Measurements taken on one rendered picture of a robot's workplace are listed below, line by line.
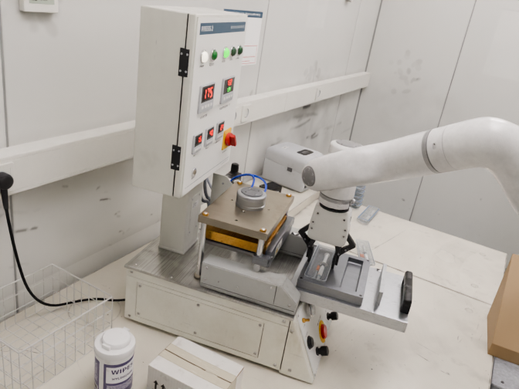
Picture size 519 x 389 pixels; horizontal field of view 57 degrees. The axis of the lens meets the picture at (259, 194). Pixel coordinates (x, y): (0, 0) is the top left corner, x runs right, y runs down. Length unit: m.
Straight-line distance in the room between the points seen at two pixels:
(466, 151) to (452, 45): 2.64
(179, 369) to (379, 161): 0.63
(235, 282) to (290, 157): 1.13
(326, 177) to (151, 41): 0.48
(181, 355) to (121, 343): 0.15
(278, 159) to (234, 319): 1.17
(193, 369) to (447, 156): 0.70
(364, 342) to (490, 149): 0.75
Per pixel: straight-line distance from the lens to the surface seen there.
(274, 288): 1.17
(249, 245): 1.20
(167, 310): 1.32
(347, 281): 1.28
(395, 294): 1.31
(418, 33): 3.59
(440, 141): 0.97
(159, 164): 1.15
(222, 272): 1.19
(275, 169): 2.28
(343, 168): 1.05
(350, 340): 1.47
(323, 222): 1.21
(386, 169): 1.05
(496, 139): 0.93
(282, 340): 1.23
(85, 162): 1.38
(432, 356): 1.53
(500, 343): 1.63
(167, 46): 1.09
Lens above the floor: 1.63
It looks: 23 degrees down
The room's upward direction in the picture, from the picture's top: 9 degrees clockwise
